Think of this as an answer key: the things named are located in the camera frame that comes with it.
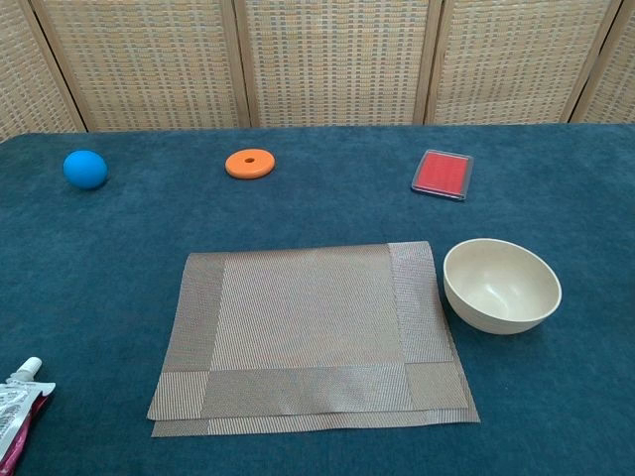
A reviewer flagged brown woven placemat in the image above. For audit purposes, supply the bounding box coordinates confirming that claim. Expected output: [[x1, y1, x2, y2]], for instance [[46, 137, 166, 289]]
[[146, 241, 481, 438]]

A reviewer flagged beige bowl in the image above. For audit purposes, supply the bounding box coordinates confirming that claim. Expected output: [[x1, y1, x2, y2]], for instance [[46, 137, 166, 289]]
[[443, 238, 564, 335]]

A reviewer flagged orange disc with hole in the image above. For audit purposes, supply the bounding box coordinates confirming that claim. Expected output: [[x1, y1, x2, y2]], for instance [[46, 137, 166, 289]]
[[224, 149, 277, 180]]

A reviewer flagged red pad in clear case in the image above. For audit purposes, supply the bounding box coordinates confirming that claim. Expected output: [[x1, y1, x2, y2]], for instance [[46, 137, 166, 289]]
[[410, 149, 475, 202]]

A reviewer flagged woven rattan folding screen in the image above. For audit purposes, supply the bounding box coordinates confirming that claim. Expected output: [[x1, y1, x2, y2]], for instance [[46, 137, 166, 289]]
[[0, 0, 635, 143]]

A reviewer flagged teal table cloth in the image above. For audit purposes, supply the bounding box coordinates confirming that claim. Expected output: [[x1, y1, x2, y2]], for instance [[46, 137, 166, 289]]
[[0, 122, 635, 476]]

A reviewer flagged blue ball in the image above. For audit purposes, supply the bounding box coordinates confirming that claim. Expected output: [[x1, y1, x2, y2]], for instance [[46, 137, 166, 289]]
[[63, 150, 109, 190]]

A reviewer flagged silver drink pouch white cap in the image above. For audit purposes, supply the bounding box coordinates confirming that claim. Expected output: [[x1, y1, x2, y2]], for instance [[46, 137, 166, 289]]
[[0, 356, 57, 471]]

